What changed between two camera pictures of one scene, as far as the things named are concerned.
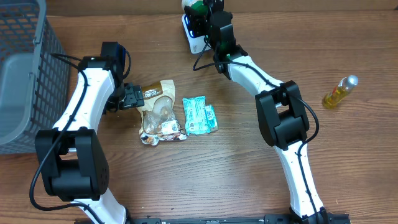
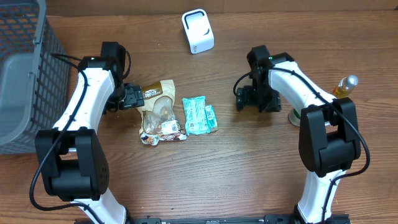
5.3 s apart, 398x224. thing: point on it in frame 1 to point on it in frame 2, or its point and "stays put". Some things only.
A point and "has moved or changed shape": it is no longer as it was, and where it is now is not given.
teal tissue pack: [212, 124] stays put
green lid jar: [197, 5] has moved or changed shape
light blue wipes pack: [196, 121] stays put
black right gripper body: [202, 28] to [262, 95]
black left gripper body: [125, 96] stays put
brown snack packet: [159, 121] stays put
